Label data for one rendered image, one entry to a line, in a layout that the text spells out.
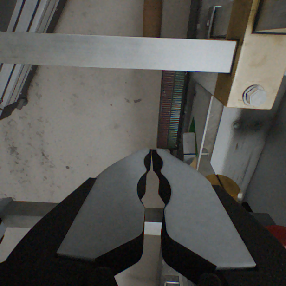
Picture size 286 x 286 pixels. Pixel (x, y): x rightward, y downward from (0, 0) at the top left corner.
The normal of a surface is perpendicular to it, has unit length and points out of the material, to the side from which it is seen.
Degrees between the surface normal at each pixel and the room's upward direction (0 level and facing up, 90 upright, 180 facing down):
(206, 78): 0
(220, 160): 0
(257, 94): 0
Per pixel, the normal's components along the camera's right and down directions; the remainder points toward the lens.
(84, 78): -0.04, 0.47
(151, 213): 0.04, -0.88
